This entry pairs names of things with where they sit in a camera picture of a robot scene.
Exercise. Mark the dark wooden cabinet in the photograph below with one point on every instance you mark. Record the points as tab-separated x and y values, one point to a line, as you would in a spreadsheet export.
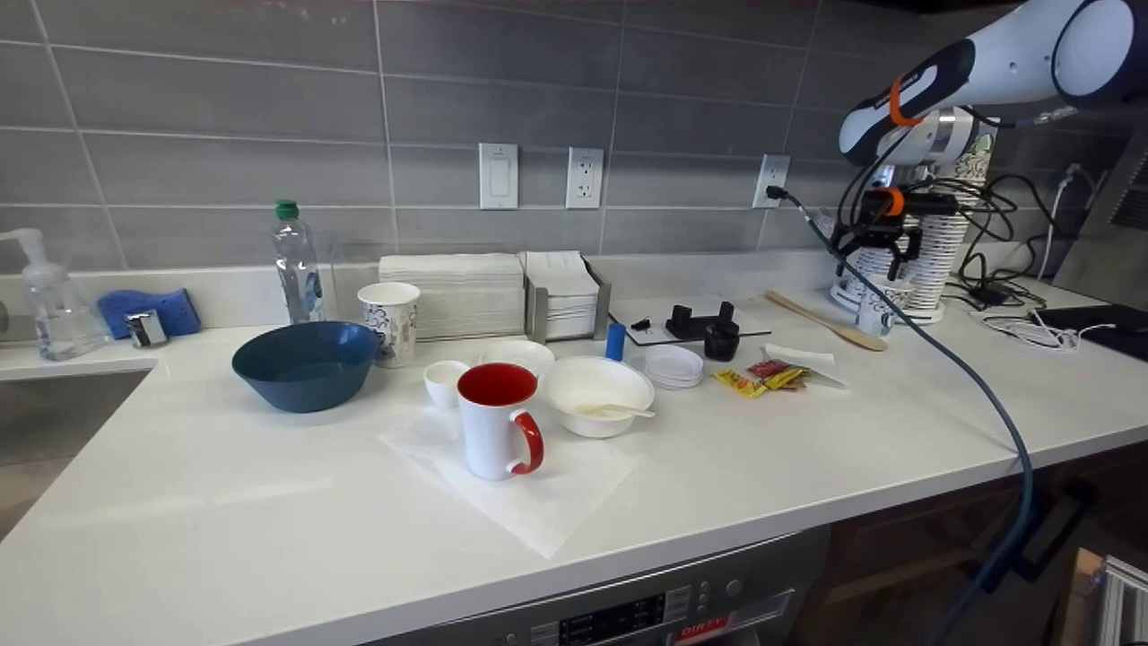
910	562

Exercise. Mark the white sachet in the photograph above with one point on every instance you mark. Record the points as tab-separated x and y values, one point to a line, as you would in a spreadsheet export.
825	373
799	353

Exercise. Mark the red and white mug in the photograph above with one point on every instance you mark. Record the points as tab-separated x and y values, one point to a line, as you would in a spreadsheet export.
489	433

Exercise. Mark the white round tray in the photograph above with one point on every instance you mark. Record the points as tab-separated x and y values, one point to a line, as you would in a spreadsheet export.
925	314

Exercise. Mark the clear soap dispenser bottle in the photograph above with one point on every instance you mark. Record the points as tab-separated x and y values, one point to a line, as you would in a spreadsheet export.
60	314

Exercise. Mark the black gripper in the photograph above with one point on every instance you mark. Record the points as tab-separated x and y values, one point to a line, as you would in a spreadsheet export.
892	220

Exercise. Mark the small white cup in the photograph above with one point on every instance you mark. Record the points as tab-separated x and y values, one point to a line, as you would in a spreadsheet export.
441	382

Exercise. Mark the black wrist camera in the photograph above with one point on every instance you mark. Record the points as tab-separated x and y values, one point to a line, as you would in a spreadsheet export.
935	207

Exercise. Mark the yellow packet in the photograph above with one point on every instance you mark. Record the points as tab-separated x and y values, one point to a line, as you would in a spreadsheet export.
740	382
787	377

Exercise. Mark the dark blue bowl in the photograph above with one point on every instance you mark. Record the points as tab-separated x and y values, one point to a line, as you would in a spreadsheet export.
307	370

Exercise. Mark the steel dishwasher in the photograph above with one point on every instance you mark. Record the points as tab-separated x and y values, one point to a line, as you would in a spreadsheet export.
667	611

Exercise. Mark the green capped water bottle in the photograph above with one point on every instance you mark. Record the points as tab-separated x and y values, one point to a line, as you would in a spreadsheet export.
294	272

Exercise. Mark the small black white box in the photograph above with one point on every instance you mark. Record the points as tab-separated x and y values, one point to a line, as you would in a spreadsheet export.
144	329

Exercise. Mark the printed paper cup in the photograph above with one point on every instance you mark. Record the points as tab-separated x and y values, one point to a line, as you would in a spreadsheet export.
387	316
876	314

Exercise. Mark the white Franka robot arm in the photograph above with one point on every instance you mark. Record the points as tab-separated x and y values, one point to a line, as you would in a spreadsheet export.
1016	58

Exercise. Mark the wooden stir stick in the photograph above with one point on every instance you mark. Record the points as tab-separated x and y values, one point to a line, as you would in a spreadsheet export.
825	322

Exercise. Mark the white bowl with cream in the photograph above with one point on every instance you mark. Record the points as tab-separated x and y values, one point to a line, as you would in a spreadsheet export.
598	388

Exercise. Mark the black clamp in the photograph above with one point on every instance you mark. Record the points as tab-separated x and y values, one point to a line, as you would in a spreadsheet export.
684	322

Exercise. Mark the metal napkin holder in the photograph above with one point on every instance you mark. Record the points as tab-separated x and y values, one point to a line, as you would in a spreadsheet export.
561	299

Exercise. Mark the pale plastic spoon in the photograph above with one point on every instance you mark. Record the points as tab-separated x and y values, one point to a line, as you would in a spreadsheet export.
616	409

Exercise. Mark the white plastic lid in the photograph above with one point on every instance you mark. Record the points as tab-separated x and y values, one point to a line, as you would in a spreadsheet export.
675	369

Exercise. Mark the white wall outlet with plug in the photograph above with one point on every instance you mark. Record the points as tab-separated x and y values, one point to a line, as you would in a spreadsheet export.
771	169

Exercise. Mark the light wooden frame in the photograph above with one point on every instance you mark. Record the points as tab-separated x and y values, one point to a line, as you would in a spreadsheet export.
1113	596

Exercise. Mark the red packet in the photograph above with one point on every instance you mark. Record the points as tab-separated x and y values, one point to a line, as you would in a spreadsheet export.
765	369

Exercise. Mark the white light switch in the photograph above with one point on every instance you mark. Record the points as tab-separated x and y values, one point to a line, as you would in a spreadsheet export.
501	177

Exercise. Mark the blue sponge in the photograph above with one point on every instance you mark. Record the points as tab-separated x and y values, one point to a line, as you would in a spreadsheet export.
165	309

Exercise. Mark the black flat device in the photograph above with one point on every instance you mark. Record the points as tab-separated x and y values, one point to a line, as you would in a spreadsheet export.
1113	329

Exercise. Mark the small blue block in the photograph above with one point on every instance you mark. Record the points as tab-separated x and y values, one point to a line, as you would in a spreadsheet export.
616	341

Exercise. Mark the white paper napkin sheet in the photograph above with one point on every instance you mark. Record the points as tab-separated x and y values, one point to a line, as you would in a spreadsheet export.
549	505

